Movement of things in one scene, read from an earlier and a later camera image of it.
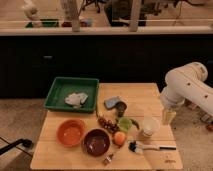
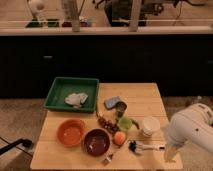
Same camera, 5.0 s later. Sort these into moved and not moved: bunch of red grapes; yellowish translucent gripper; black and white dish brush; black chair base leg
Moved: yellowish translucent gripper
Not moved: black chair base leg; bunch of red grapes; black and white dish brush
